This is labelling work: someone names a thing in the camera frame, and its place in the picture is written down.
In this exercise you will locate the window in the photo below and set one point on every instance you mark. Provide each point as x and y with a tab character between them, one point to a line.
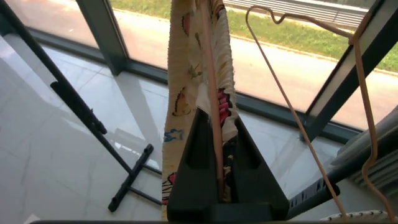
102	37

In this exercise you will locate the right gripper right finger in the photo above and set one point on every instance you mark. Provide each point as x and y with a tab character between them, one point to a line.
258	193

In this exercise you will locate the cream printed garment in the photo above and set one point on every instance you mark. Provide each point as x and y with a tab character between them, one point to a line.
186	62

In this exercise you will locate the black clothes rack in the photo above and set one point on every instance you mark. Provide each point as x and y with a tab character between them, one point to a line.
77	107

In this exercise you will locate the pink clothes hanger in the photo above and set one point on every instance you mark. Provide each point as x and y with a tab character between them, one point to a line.
214	124
365	93

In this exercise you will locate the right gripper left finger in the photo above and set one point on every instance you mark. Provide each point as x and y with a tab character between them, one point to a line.
192	186

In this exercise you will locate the beige curtain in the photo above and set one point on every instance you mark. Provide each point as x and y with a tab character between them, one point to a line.
382	177

